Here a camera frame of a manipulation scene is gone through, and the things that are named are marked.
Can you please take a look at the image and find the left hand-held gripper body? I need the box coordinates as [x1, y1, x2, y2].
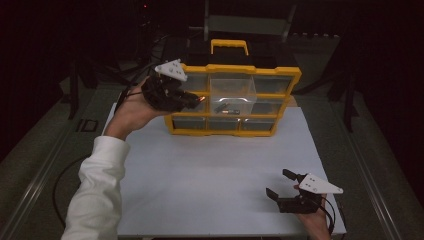
[141, 59, 188, 113]

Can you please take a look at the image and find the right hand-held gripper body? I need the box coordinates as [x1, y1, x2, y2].
[278, 172, 344, 215]

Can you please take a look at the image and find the large clear plastic drawer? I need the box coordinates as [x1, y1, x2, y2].
[209, 72, 258, 116]

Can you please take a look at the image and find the person's left hand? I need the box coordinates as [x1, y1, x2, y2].
[104, 75, 174, 141]

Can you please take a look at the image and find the person's right hand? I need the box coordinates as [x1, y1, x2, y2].
[294, 203, 332, 240]

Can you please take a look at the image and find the yellow and black drawer cabinet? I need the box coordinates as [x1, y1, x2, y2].
[157, 37, 303, 138]

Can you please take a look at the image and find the set of small clear drawers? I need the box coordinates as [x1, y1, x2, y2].
[165, 73, 295, 132]

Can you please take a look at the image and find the dark stand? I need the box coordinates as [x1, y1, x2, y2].
[328, 66, 360, 134]

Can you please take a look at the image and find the grey metal stand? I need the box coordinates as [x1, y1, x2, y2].
[188, 0, 298, 44]

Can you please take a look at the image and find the black tripod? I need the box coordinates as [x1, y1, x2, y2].
[66, 49, 138, 121]

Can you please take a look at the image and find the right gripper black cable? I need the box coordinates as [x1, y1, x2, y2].
[319, 195, 336, 236]

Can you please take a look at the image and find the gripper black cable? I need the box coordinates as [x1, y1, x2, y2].
[319, 195, 336, 236]
[114, 84, 148, 115]

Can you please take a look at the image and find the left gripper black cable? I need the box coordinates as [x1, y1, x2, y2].
[114, 84, 148, 115]

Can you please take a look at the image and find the black cable on floor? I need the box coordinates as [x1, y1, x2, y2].
[52, 155, 85, 228]

